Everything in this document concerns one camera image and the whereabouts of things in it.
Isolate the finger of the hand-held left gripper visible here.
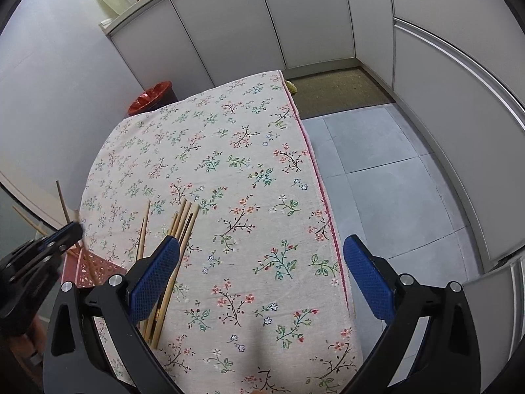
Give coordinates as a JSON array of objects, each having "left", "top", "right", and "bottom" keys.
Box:
[{"left": 8, "top": 222, "right": 85, "bottom": 282}]

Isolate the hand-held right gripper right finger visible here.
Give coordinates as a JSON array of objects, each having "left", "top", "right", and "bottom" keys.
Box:
[{"left": 344, "top": 235, "right": 493, "bottom": 394}]

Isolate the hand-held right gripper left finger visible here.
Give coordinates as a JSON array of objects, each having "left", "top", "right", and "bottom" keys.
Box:
[{"left": 43, "top": 236, "right": 180, "bottom": 394}]

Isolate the red perforated chopstick holder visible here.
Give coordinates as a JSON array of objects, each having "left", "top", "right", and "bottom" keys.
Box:
[{"left": 61, "top": 244, "right": 127, "bottom": 290}]

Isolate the bunch of brown chopsticks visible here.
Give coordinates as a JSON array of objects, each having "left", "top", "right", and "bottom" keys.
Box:
[{"left": 11, "top": 180, "right": 78, "bottom": 239}]

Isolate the pile of wooden chopsticks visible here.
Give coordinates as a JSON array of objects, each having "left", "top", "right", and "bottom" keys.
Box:
[{"left": 135, "top": 199, "right": 201, "bottom": 349}]

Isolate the low white cabinet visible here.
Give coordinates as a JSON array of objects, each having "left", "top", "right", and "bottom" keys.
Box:
[{"left": 463, "top": 254, "right": 525, "bottom": 380}]

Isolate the floral tablecloth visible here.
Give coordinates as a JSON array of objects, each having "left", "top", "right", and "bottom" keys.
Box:
[{"left": 78, "top": 70, "right": 362, "bottom": 394}]

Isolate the red trash bin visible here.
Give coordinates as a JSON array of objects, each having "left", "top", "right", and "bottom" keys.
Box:
[{"left": 128, "top": 81, "right": 177, "bottom": 116}]

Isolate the olive green doormat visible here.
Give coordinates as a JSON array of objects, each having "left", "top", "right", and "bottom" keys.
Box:
[{"left": 287, "top": 68, "right": 396, "bottom": 120}]

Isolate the pale green tray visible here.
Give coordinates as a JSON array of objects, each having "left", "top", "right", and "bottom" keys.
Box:
[{"left": 95, "top": 0, "right": 136, "bottom": 17}]

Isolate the row of white cabinets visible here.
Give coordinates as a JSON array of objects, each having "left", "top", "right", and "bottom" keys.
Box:
[{"left": 100, "top": 0, "right": 394, "bottom": 91}]

